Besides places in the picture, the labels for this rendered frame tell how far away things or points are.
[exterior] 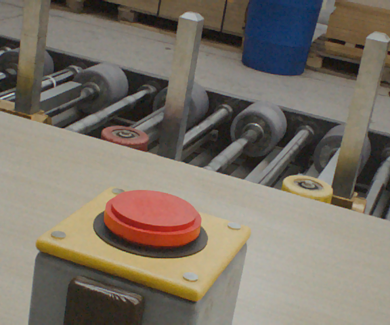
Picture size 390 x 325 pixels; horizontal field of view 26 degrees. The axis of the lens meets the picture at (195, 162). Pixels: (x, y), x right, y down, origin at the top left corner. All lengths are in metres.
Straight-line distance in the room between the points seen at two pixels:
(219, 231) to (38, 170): 0.90
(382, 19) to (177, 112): 4.78
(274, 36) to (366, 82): 4.53
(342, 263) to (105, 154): 0.43
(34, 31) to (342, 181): 0.62
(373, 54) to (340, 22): 4.87
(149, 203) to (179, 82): 1.15
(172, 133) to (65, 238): 1.20
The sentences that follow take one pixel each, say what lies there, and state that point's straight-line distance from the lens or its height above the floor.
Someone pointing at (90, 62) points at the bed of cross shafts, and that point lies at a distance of 2.16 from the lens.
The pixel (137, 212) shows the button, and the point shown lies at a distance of 0.34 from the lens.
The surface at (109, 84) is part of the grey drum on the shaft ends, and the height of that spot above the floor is 0.83.
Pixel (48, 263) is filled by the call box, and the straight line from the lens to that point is 0.34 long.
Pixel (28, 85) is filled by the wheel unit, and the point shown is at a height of 0.91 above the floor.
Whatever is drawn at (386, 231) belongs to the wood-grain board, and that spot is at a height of 0.90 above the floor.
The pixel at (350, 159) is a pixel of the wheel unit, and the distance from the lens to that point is 1.45.
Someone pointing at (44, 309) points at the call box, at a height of 1.19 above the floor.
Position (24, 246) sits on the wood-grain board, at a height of 0.90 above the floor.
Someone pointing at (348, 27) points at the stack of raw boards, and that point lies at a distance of 6.27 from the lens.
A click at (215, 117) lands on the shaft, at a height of 0.81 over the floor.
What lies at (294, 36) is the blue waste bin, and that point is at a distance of 5.95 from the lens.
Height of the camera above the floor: 1.37
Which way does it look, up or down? 20 degrees down
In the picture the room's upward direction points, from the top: 10 degrees clockwise
